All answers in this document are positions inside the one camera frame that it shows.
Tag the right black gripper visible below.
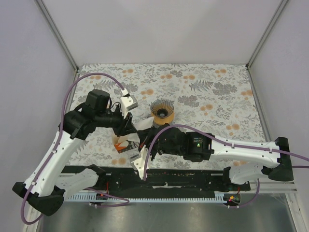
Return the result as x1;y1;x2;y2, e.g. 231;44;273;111
138;126;183;161

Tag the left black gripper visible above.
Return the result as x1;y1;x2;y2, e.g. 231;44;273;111
96;105;138;137

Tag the tan wooden dripper collar ring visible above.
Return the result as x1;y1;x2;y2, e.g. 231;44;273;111
150;108;175;126

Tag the clear glass coffee server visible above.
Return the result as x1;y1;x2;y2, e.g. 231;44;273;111
150;114;174;128

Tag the cream paper coffee filter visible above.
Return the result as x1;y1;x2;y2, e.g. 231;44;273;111
135;116;154;131

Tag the clear ribbed glass dripper cone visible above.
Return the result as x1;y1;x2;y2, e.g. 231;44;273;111
151;99;174;118

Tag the orange black coffee filter box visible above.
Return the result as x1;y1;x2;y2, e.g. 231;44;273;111
112;133;140;154

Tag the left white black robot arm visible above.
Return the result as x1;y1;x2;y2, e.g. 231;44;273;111
13;89;138;216

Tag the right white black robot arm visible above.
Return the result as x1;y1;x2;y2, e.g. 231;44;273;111
130;123;294;190

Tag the floral patterned table mat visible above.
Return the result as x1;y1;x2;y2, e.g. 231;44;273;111
52;63;273;170

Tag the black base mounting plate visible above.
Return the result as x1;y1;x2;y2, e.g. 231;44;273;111
60;165;252;194

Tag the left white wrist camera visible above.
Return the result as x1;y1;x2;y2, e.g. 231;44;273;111
120;89;138;118

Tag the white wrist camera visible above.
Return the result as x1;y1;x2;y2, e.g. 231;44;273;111
130;146;150;180
120;89;138;118

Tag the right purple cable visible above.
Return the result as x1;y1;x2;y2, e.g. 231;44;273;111
142;124;309;209

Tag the purple cable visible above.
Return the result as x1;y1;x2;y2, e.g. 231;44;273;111
142;124;309;209
20;72;131;225

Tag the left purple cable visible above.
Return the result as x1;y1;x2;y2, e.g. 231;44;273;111
20;72;131;225

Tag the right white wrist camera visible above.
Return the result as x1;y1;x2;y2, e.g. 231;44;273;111
130;146;150;180

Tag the white slotted cable duct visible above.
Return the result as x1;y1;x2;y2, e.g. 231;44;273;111
65;191;228;203

